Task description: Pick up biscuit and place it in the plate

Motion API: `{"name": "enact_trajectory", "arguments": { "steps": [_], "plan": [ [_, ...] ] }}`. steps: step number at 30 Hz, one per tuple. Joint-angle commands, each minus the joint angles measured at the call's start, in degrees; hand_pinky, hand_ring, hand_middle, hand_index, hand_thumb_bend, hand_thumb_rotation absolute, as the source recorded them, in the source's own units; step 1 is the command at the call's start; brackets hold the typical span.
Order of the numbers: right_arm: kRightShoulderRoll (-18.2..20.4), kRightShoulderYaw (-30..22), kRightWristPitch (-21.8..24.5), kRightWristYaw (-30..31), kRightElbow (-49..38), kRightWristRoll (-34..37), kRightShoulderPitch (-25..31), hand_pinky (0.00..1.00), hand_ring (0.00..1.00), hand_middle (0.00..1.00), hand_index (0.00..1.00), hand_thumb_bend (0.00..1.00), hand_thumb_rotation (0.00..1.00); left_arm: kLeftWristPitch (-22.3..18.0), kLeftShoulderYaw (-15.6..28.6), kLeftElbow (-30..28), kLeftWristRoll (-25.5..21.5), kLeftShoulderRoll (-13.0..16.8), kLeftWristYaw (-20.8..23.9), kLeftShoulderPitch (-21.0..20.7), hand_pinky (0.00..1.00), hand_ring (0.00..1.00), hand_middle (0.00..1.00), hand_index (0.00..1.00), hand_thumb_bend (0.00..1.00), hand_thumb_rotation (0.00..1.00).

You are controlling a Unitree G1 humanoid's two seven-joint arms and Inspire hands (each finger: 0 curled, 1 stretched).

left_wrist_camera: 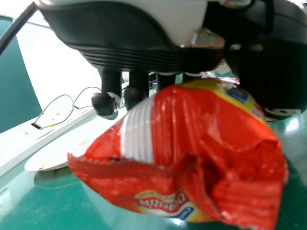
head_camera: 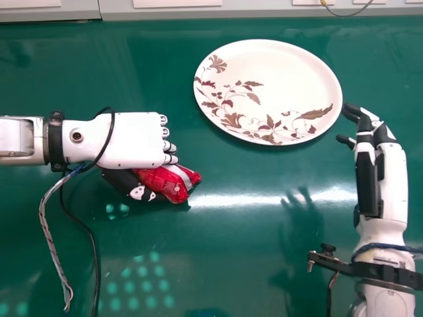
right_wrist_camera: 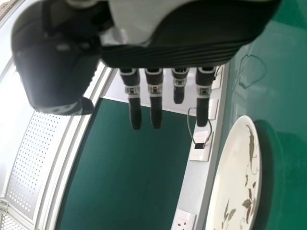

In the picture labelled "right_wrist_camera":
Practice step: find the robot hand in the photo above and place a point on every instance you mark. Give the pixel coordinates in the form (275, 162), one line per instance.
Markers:
(168, 36)

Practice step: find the plate with brown leaf pattern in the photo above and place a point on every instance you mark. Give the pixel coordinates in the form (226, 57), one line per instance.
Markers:
(235, 167)

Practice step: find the white socket strip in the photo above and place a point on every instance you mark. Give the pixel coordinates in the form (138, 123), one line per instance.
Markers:
(201, 179)

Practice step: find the white aluminium frame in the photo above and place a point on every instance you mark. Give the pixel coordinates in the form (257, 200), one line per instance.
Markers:
(79, 134)

